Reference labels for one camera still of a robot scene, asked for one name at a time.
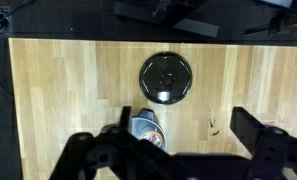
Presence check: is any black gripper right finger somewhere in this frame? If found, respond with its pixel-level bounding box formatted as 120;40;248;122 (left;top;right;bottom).
229;106;297;180

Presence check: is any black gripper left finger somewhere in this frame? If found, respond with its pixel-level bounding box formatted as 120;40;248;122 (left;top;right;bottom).
49;105;176;180

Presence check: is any orange round capsule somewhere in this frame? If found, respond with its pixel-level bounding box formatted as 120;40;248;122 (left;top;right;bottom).
139;130;165;149

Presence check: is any black camera mount frame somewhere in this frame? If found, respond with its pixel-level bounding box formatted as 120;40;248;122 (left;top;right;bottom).
113;0;221;38

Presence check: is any black round pot lid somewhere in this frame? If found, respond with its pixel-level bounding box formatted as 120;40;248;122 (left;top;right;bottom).
138;51;193;106

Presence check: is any grey cooking pot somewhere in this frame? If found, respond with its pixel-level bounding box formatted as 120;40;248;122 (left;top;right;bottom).
129;108;167;153

